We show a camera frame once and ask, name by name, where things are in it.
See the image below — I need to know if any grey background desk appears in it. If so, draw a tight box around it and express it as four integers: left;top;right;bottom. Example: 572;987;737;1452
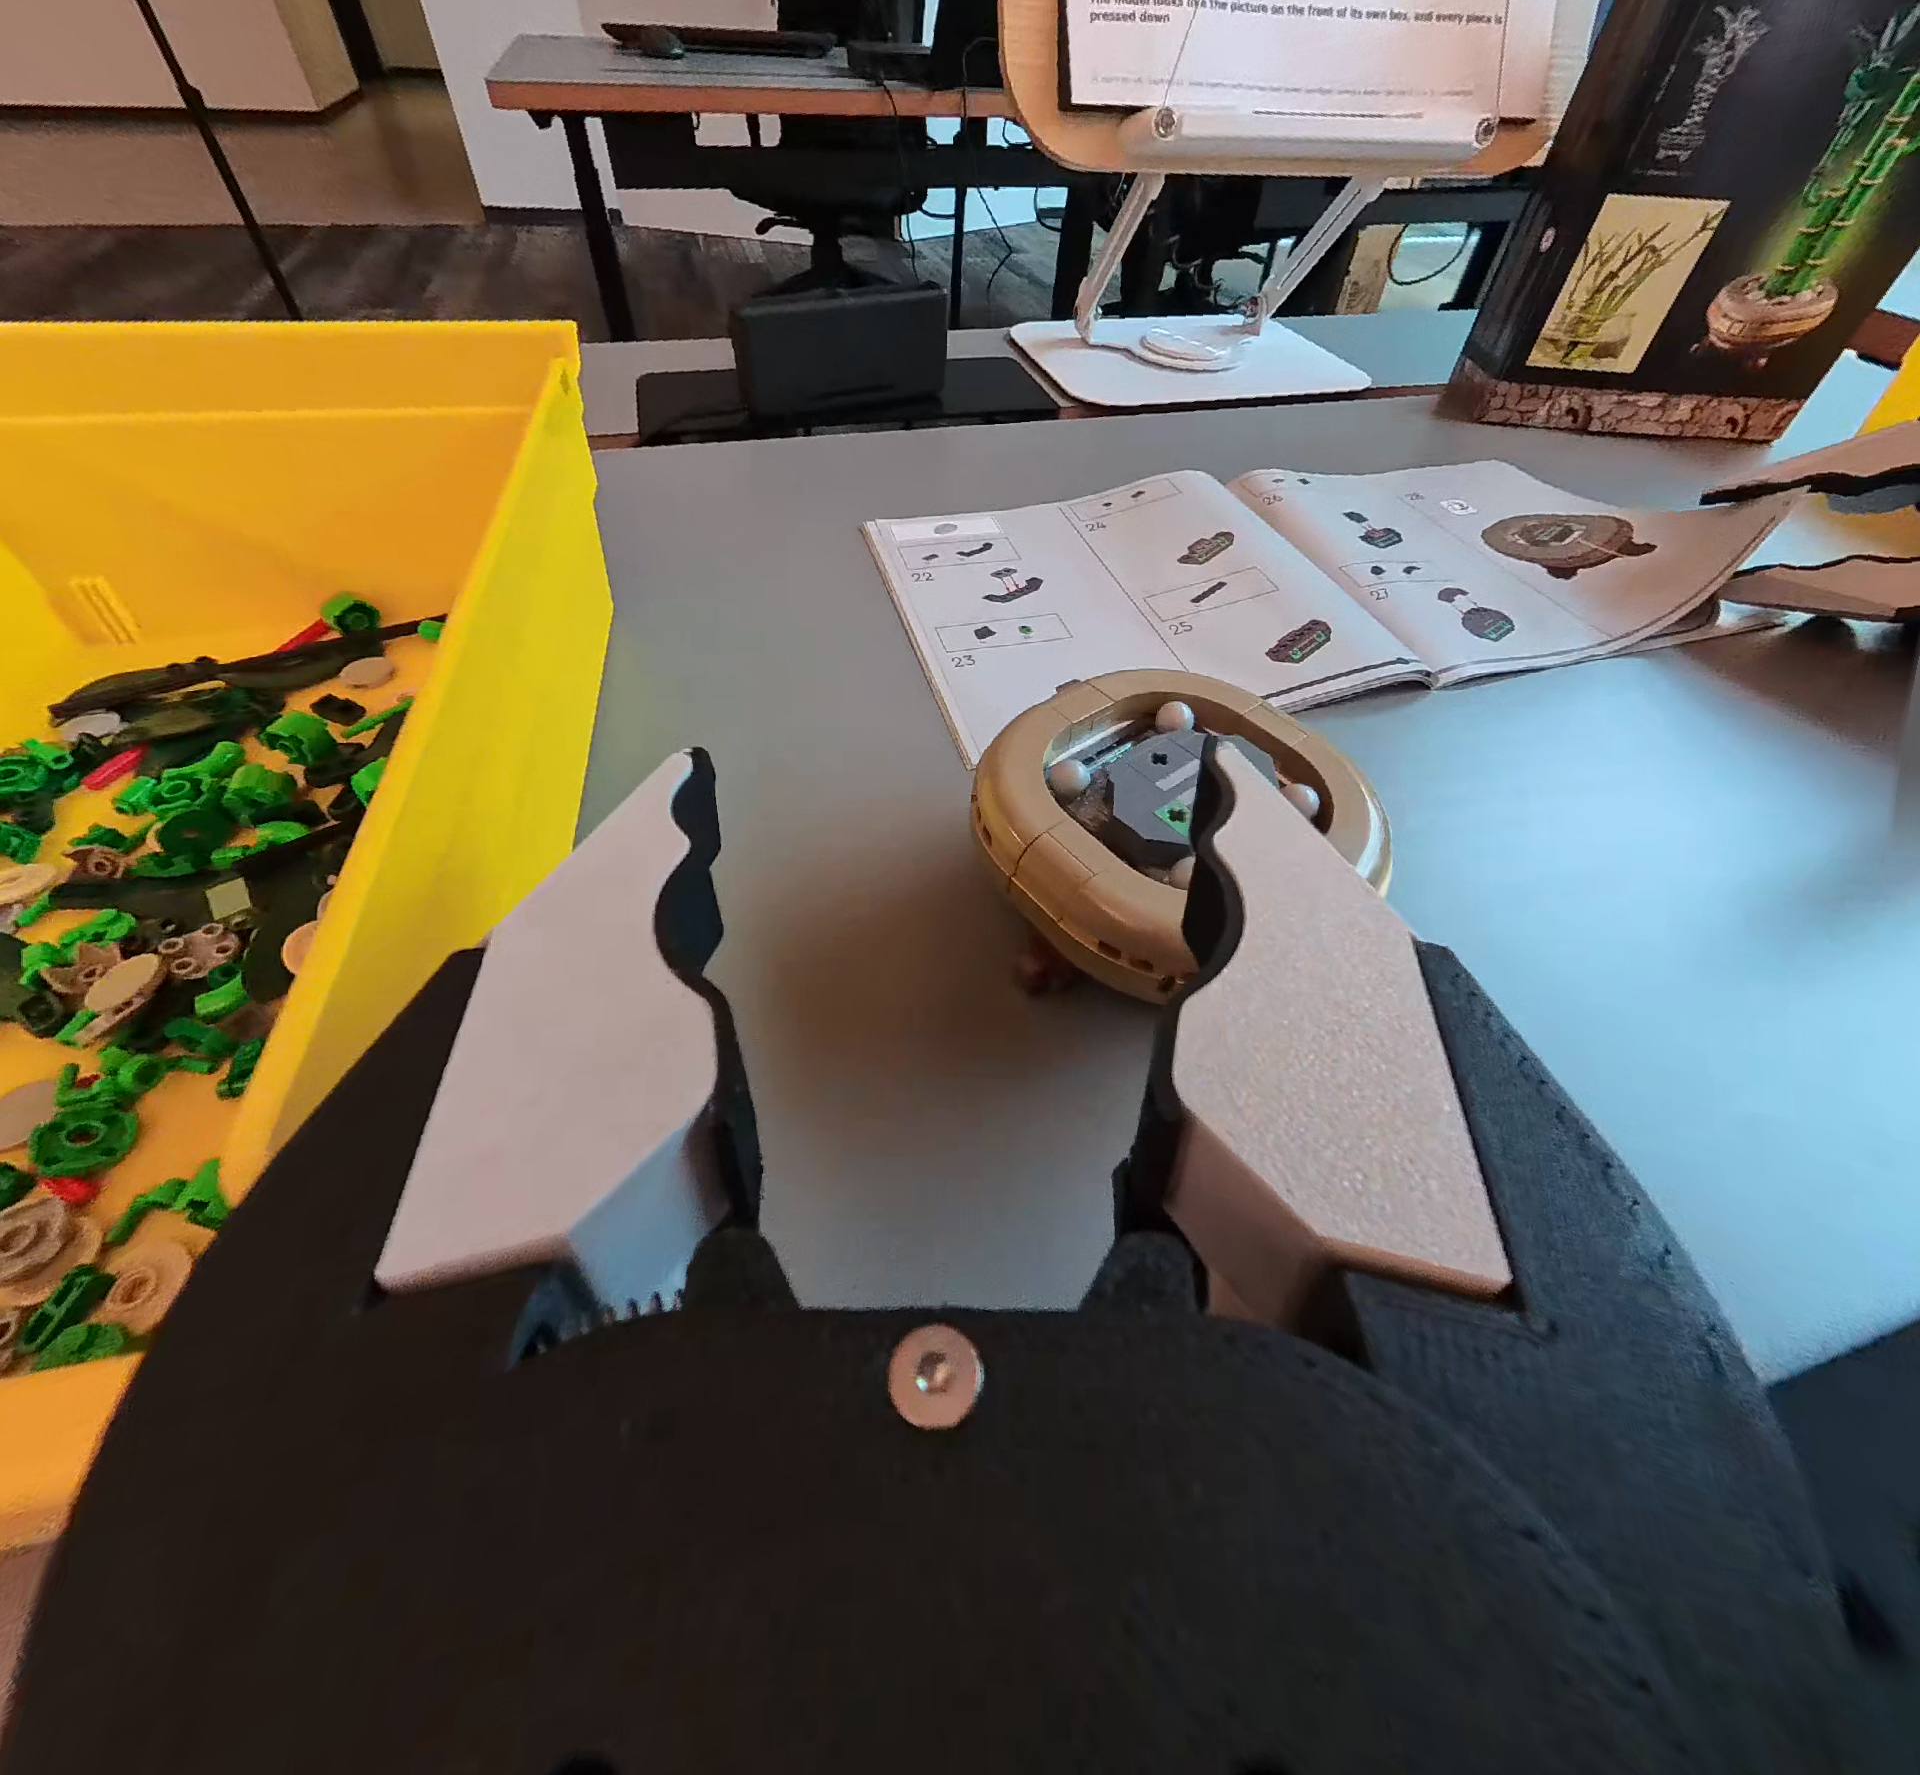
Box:
486;27;1022;337

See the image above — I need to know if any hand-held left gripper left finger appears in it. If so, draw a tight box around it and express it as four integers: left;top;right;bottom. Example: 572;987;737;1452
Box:
374;747;768;1306

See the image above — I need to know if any tan round brick pot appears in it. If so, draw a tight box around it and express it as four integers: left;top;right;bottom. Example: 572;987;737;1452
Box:
971;669;1394;1009

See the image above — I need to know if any black bamboo set box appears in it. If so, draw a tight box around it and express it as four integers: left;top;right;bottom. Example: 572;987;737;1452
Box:
1437;0;1920;445

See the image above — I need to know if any white document stand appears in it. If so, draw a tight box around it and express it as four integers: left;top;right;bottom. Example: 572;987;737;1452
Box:
997;0;1638;409

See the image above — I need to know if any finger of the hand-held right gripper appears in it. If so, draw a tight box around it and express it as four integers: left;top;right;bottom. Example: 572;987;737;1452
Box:
1718;549;1920;631
1703;419;1920;519

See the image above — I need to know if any instruction booklet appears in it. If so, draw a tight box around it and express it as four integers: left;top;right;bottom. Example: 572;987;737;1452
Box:
862;459;1795;769

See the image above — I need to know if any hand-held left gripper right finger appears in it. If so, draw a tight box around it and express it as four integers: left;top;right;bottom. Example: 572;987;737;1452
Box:
1111;737;1519;1336

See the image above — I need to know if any dark box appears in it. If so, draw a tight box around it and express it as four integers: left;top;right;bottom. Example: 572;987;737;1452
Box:
731;279;953;423

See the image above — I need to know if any pile of green brick pieces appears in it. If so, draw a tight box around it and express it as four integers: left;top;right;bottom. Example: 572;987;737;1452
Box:
0;589;453;1370

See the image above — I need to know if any black keyboard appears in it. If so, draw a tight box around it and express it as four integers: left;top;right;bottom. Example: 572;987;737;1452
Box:
600;19;839;61

